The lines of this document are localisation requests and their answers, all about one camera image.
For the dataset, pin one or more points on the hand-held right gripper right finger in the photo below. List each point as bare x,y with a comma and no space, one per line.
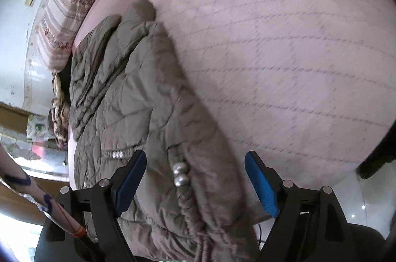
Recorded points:
263,184

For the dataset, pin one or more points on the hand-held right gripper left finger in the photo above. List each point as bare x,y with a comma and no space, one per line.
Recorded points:
130,184

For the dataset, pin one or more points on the olive quilted hooded jacket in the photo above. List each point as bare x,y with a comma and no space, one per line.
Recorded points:
130,101

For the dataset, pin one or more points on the person's left forearm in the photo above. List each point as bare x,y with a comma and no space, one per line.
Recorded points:
27,184

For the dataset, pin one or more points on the brown beige patterned blanket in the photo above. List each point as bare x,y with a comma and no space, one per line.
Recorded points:
58,116

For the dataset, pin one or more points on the pink quilted bed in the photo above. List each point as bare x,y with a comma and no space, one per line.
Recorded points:
278,64

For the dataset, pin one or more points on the striped floral pillow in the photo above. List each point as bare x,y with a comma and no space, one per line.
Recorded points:
65,11

